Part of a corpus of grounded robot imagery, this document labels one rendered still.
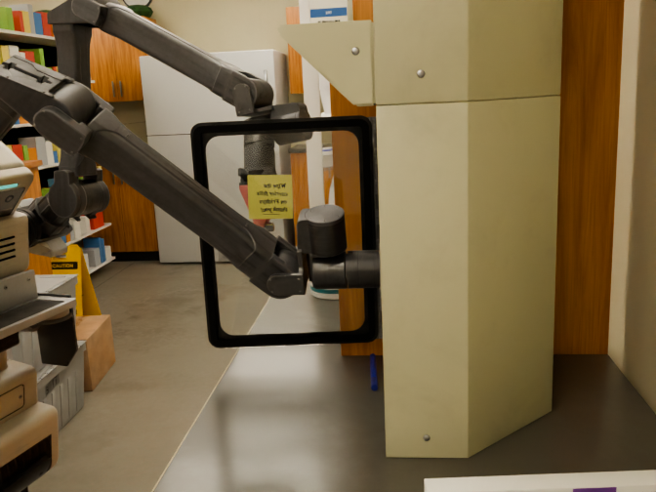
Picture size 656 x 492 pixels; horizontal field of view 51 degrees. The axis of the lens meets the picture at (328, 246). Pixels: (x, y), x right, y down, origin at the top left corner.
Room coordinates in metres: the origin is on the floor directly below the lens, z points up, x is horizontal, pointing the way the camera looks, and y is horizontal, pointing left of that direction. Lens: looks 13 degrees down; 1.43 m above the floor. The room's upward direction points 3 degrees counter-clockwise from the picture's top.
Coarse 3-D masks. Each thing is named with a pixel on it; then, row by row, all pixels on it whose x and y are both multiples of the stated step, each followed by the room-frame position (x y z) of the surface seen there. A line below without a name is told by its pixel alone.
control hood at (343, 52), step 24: (288, 24) 0.86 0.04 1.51; (312, 24) 0.85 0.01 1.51; (336, 24) 0.85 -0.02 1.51; (360, 24) 0.84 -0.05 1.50; (312, 48) 0.85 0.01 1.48; (336, 48) 0.85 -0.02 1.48; (360, 48) 0.85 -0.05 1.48; (336, 72) 0.85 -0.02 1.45; (360, 72) 0.85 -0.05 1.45; (360, 96) 0.85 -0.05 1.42
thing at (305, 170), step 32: (224, 160) 1.16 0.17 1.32; (256, 160) 1.15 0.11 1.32; (288, 160) 1.15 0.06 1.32; (320, 160) 1.15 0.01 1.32; (352, 160) 1.15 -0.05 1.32; (224, 192) 1.16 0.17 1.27; (256, 192) 1.16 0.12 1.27; (288, 192) 1.15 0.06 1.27; (320, 192) 1.15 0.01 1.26; (352, 192) 1.15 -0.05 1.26; (256, 224) 1.15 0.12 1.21; (288, 224) 1.15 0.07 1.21; (352, 224) 1.15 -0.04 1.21; (224, 288) 1.16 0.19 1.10; (256, 288) 1.16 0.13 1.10; (352, 288) 1.15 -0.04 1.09; (224, 320) 1.16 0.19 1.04; (256, 320) 1.16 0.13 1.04; (288, 320) 1.15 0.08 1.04; (320, 320) 1.15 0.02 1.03; (352, 320) 1.15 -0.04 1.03
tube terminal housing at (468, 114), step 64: (384, 0) 0.84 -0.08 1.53; (448, 0) 0.83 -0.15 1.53; (512, 0) 0.89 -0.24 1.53; (384, 64) 0.84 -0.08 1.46; (448, 64) 0.83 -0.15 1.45; (512, 64) 0.89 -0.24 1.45; (384, 128) 0.84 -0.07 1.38; (448, 128) 0.83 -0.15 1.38; (512, 128) 0.89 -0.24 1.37; (384, 192) 0.84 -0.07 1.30; (448, 192) 0.83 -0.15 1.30; (512, 192) 0.89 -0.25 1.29; (384, 256) 0.84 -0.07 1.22; (448, 256) 0.83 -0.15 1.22; (512, 256) 0.89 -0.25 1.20; (384, 320) 0.84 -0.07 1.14; (448, 320) 0.83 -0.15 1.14; (512, 320) 0.89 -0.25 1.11; (384, 384) 0.84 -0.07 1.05; (448, 384) 0.83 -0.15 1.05; (512, 384) 0.89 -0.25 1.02; (448, 448) 0.83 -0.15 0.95
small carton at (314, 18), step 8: (312, 0) 0.93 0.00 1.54; (320, 0) 0.93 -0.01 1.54; (328, 0) 0.92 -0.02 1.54; (336, 0) 0.92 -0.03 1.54; (344, 0) 0.92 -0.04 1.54; (312, 8) 0.93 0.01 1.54; (320, 8) 0.93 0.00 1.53; (328, 8) 0.92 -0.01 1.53; (336, 8) 0.92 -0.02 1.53; (344, 8) 0.92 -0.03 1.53; (312, 16) 0.93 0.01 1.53; (320, 16) 0.93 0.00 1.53; (328, 16) 0.92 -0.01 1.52; (336, 16) 0.92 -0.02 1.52; (344, 16) 0.92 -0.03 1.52
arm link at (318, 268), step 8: (312, 256) 0.97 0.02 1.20; (336, 256) 0.98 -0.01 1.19; (344, 256) 0.98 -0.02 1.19; (312, 264) 0.98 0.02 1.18; (320, 264) 0.98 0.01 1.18; (328, 264) 0.98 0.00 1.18; (336, 264) 0.97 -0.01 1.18; (344, 264) 0.97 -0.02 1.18; (312, 272) 0.97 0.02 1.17; (320, 272) 0.97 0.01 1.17; (328, 272) 0.97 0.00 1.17; (336, 272) 0.97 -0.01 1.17; (344, 272) 0.97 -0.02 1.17; (312, 280) 0.99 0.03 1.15; (320, 280) 0.97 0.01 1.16; (328, 280) 0.97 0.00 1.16; (336, 280) 0.97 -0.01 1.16; (344, 280) 0.97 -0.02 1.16; (320, 288) 0.99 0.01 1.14; (328, 288) 0.99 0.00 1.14; (336, 288) 0.99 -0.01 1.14; (344, 288) 0.99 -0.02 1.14
